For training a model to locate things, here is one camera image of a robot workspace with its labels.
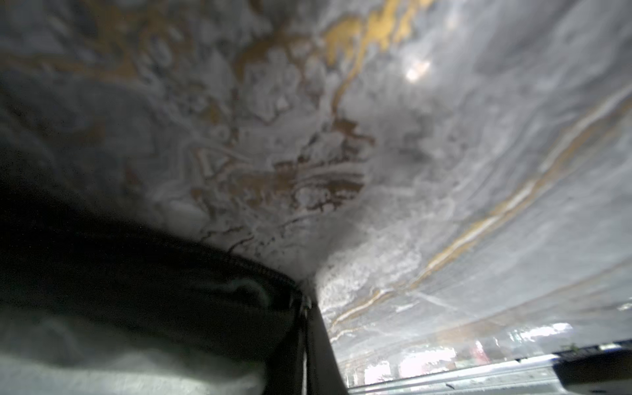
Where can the grey laptop bag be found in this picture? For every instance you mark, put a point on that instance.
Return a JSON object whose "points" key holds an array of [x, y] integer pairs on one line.
{"points": [[94, 305]]}

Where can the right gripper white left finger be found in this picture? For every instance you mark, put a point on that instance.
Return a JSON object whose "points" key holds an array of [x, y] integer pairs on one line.
{"points": [[286, 367]]}

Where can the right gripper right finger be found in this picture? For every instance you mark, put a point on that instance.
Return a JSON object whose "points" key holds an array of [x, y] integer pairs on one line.
{"points": [[323, 376]]}

